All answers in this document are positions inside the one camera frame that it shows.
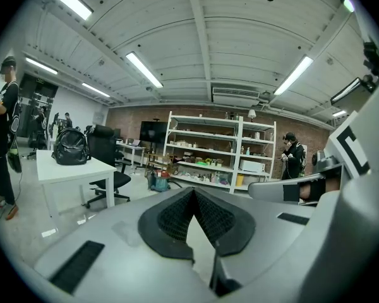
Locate black double door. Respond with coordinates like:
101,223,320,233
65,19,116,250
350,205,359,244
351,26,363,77
18,73,59,138

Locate white box appliance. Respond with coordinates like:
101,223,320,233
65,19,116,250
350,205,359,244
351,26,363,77
239,160,267,174

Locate wooden rack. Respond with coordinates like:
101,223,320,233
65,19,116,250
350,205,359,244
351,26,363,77
147,151,175,174

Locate white ceiling air conditioner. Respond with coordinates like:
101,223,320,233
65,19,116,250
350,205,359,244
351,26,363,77
211,86,262,109

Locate black television screen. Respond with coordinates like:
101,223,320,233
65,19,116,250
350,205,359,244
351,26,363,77
140,121,169,145

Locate white metal shelving unit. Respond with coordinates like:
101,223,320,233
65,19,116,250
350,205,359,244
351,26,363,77
162,111,241,195
238,118,277,192

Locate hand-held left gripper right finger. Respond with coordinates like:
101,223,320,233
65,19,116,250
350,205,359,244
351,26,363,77
194,187,317,298

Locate white desk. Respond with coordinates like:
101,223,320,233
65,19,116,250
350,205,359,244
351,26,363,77
116,140,147,167

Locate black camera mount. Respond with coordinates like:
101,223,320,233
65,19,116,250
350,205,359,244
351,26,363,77
363,41,379,86

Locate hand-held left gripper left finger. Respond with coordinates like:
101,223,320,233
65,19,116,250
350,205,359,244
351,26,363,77
33,186,216,303

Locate white table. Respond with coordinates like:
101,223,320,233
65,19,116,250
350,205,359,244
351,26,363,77
35,149,118,225

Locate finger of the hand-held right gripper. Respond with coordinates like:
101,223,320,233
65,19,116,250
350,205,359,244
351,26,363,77
248,171,346,205

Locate black leather backpack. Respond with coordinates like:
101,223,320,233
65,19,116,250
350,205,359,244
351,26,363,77
51,127,92,166

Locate black office chair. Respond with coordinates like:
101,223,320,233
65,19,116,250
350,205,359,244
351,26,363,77
85,124,133,210

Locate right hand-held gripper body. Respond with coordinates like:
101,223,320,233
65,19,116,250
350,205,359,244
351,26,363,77
298,74,379,303

